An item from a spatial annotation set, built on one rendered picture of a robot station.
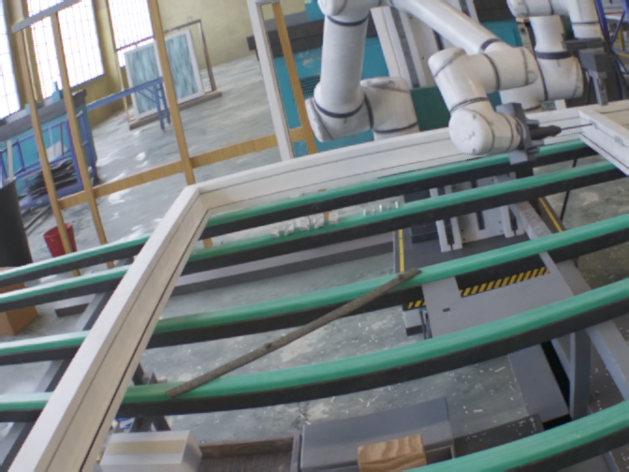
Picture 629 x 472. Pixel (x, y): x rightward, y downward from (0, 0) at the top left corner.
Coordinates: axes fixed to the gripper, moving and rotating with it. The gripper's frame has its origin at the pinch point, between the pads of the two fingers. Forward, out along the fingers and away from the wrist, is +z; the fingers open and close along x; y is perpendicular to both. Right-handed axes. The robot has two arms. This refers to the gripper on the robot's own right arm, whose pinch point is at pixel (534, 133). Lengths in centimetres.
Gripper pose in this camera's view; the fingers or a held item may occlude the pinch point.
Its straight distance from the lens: 161.2
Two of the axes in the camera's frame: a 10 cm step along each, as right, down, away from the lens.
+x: -2.1, -9.8, 0.2
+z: 6.6, -1.3, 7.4
